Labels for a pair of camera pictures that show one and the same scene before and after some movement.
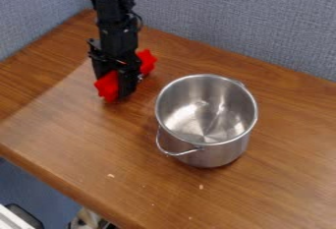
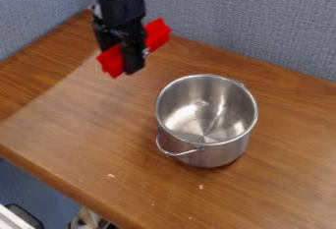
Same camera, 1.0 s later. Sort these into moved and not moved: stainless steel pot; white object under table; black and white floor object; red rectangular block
Moved: red rectangular block
Not moved: white object under table; stainless steel pot; black and white floor object
